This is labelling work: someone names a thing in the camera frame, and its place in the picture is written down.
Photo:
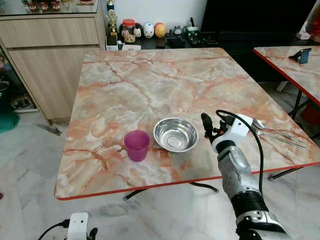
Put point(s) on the steel spoon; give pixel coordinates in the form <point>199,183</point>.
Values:
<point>258,123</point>

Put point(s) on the white egg figurine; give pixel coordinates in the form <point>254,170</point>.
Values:
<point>148,31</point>

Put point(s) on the green bag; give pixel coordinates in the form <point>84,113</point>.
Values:
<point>7,120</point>

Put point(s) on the light wooden cabinet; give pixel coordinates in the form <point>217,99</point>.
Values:
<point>50,65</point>

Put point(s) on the steel fork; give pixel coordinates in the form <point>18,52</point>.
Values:
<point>280,137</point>

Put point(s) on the stainless steel bowl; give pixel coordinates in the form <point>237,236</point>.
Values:
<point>175,135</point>

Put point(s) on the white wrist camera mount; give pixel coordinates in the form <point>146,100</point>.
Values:
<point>237,129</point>
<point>77,226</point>

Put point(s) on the marble folding table red rim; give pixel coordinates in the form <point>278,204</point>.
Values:
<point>150,90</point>
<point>300,75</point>

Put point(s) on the red lidded snack jar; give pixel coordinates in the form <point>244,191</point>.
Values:
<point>129,32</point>

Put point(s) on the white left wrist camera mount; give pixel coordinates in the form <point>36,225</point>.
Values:
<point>77,226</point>

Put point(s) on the gold trophy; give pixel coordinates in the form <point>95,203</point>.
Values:
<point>111,25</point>

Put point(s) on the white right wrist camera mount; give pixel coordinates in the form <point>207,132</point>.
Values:
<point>237,129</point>

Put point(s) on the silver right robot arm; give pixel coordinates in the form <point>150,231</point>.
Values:
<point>235,167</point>

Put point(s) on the purple plastic cup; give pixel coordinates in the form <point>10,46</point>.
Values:
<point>136,146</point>

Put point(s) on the black television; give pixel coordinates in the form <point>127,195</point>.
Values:
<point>250,17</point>

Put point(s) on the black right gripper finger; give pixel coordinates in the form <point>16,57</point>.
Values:
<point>223,122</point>
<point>206,121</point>

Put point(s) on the red stool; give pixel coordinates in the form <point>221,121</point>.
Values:
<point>312,114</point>

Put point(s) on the green mug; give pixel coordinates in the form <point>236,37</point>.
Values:
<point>193,29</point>

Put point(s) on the orange egg figurine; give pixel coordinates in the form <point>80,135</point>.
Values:
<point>160,31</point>

